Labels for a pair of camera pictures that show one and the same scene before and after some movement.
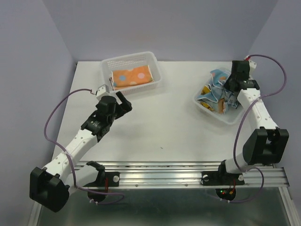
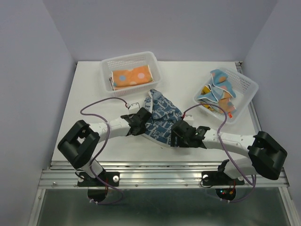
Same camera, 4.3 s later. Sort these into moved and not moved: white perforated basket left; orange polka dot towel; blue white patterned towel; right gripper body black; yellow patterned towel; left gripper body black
Moved: blue white patterned towel; left gripper body black; right gripper body black
Not moved: orange polka dot towel; white perforated basket left; yellow patterned towel
